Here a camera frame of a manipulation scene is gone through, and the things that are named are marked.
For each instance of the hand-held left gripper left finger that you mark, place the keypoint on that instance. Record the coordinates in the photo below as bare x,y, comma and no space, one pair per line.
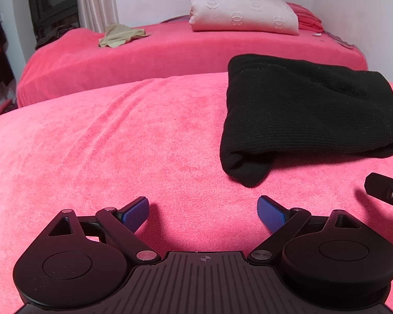
136,212

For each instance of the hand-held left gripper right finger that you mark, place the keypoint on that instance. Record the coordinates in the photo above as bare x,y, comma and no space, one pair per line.
271,212

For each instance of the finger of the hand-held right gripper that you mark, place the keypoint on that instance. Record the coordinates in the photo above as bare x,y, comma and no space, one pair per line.
378,184

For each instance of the black pants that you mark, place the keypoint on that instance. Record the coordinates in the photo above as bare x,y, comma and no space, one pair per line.
298,104

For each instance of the dark pink bed blanket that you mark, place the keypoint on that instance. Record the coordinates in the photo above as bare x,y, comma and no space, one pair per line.
167,55

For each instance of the beige garment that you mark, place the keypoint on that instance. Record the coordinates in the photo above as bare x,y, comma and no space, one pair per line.
121,36

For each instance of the red folded cloth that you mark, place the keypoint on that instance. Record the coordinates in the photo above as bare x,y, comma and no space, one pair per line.
306,18

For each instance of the dark crumpled cloth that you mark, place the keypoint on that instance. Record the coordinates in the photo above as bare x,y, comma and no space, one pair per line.
52,36

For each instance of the pink white pillow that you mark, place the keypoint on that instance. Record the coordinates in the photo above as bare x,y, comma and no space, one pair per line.
242,11

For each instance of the pale pink curtain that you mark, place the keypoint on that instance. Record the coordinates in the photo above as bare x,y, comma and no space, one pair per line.
96,0

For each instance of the dark cabinet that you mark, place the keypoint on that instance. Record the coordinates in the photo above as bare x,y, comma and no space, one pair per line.
52,0

